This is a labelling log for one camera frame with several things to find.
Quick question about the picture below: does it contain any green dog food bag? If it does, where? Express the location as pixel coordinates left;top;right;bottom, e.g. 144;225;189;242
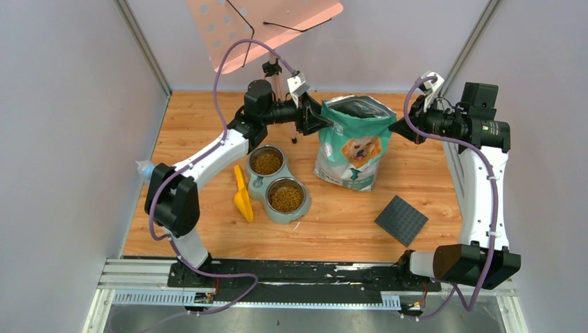
313;95;397;191

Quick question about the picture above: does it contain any yellow plastic scoop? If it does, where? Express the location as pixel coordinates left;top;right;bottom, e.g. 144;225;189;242
234;165;254;223

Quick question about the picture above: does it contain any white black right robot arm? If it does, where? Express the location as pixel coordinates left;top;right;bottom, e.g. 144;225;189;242
390;78;521;290

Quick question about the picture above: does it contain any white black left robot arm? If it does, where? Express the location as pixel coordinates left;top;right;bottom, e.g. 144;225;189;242
141;79;332;287

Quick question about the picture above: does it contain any green double pet bowl stand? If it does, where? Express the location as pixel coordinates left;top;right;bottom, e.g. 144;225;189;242
245;145;311;225

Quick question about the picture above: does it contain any brown kibble in far bowl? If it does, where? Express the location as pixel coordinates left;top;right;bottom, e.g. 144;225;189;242
251;153;283;176

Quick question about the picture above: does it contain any brown kibble in bowl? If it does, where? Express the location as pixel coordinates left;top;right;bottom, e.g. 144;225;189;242
251;153;283;176
270;186;304;213

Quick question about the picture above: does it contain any near steel bowl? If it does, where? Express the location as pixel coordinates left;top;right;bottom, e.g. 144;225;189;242
266;178;306;214

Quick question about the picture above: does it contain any brown kibble in near bowl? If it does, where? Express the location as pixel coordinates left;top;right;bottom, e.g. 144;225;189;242
270;186;304;213

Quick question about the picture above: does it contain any dark grey studded plate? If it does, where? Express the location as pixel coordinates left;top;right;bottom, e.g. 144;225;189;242
374;196;429;247

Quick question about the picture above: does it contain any pink music stand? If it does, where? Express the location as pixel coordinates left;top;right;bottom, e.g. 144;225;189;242
185;0;345;144

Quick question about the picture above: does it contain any clear blue water bottle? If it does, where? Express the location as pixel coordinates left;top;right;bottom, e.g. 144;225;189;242
135;160;156;185

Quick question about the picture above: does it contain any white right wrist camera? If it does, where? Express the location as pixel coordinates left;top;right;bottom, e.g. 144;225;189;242
418;71;444;112

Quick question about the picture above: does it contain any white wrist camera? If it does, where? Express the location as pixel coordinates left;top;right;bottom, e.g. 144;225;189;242
286;71;310;108
418;71;444;112

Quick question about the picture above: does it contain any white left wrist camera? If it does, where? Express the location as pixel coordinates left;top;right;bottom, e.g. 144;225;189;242
286;71;310;108

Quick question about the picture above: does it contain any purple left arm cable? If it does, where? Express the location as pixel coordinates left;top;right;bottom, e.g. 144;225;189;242
148;39;302;318

